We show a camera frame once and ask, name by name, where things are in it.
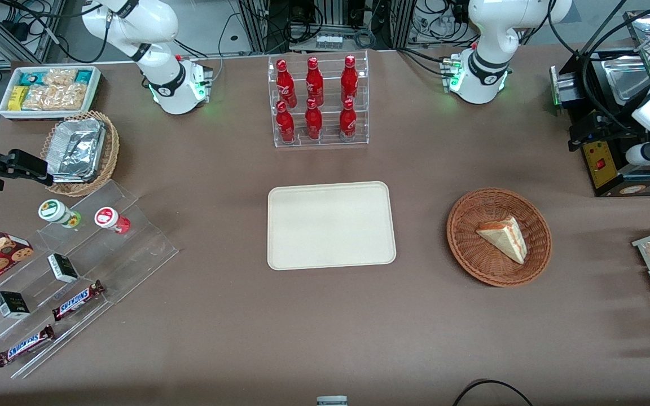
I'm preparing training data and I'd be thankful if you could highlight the triangular sandwich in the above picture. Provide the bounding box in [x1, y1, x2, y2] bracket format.
[476, 216, 528, 264]

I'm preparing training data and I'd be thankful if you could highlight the light wicker basket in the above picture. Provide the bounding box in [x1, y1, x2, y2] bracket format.
[40, 111, 120, 198]

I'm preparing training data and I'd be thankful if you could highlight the brown wicker basket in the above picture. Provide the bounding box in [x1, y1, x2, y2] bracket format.
[446, 187, 553, 288]

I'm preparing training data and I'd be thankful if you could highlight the beige plastic tray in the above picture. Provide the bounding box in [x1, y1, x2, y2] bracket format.
[267, 180, 397, 271]

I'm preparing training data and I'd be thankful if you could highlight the black sealing machine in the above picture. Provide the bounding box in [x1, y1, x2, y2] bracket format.
[550, 11, 650, 198]

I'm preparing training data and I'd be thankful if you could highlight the stack of foil trays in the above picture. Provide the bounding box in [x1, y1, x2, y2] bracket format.
[47, 118, 106, 183]

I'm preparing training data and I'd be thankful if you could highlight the green lid cup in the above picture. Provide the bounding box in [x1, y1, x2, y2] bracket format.
[38, 199, 82, 228]

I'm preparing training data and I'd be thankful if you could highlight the clear bag of crackers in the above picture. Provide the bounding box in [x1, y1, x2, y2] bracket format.
[43, 69, 78, 87]
[49, 83, 88, 111]
[23, 85, 55, 111]

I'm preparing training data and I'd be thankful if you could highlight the red lid cup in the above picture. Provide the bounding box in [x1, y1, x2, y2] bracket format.
[94, 207, 131, 235]

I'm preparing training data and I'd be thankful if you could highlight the white snack bin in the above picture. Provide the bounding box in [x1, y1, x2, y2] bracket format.
[0, 65, 102, 121]

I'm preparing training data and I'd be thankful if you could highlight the small black carton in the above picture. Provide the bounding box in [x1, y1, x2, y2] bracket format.
[47, 253, 79, 284]
[0, 291, 30, 320]

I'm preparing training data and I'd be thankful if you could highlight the clear acrylic stepped display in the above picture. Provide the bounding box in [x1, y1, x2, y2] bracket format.
[0, 179, 179, 379]

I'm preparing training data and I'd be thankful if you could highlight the snickers bar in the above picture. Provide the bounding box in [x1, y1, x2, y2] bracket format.
[0, 324, 56, 368]
[51, 280, 106, 322]

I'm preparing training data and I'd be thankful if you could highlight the red cola bottle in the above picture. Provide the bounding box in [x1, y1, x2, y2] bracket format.
[306, 57, 324, 107]
[305, 98, 323, 140]
[339, 99, 357, 140]
[276, 59, 297, 108]
[276, 101, 296, 143]
[341, 55, 358, 104]

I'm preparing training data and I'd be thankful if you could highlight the clear acrylic bottle rack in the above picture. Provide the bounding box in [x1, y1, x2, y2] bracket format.
[267, 50, 370, 148]

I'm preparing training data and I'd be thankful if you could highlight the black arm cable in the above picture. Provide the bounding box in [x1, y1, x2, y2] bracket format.
[548, 0, 650, 133]

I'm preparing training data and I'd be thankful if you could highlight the black cable loop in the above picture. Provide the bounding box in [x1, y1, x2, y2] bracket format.
[452, 379, 534, 406]

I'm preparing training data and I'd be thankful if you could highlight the aluminium frame rack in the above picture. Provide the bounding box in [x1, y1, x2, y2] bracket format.
[238, 0, 419, 52]

